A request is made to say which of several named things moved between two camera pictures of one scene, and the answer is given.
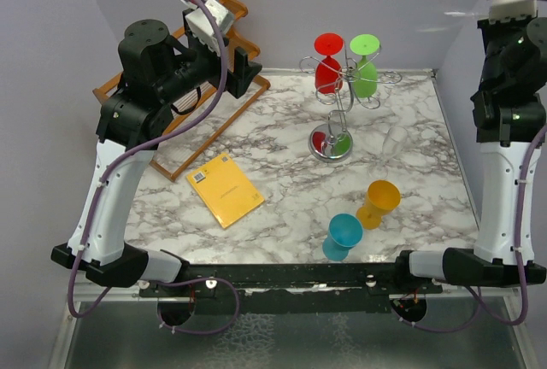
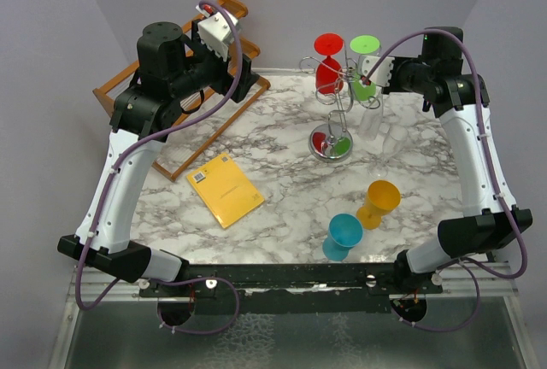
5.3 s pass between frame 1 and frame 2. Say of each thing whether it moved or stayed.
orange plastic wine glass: stayed
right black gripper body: moved
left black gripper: stayed
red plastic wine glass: stayed
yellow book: stayed
